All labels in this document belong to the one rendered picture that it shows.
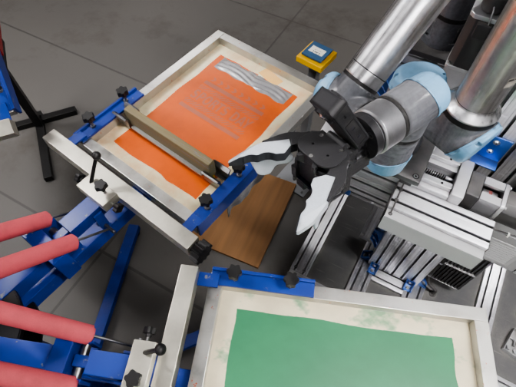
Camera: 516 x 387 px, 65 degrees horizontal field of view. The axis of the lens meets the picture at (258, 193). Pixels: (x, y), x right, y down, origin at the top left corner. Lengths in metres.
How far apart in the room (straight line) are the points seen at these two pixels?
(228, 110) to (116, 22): 2.38
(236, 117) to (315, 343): 0.87
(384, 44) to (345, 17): 3.05
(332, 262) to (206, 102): 1.02
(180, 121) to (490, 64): 1.09
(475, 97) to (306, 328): 0.73
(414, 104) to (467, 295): 1.68
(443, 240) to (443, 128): 0.33
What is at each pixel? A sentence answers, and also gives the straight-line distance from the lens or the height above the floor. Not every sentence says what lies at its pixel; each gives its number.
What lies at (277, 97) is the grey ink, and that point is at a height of 0.96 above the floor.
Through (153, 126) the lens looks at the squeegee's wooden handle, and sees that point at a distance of 1.46.
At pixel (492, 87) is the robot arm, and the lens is 0.90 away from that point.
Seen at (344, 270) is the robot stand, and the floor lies 0.21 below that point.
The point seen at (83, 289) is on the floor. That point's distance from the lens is 2.43.
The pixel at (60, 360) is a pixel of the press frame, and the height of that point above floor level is 1.05.
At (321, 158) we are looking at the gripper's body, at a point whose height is 1.69.
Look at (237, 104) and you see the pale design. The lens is 1.63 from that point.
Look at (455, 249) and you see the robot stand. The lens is 1.17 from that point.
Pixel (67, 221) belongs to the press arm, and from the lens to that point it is 1.35.
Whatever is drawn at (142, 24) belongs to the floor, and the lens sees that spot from 3.78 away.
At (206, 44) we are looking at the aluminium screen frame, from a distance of 1.85.
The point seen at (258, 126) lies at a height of 0.96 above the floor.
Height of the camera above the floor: 2.12
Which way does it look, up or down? 58 degrees down
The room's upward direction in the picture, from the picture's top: straight up
